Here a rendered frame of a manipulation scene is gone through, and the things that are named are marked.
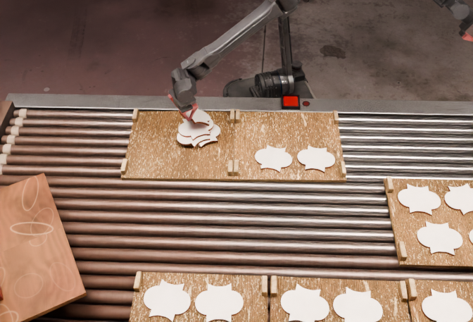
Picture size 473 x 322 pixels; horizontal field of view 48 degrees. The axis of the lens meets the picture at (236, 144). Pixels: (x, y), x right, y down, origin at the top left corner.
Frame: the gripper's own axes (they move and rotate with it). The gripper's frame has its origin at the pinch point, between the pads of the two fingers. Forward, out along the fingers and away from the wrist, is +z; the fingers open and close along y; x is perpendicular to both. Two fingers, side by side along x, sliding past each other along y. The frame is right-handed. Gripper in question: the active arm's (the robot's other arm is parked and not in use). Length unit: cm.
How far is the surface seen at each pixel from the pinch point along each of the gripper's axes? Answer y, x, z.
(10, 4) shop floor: -292, -22, 104
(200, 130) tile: 4.7, 3.4, 7.4
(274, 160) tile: 30.0, 20.5, 10.8
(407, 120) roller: 39, 79, 15
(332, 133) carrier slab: 30, 48, 12
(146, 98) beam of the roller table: -29.1, -4.4, 13.4
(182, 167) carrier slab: 14.1, -9.6, 11.3
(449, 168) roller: 66, 75, 14
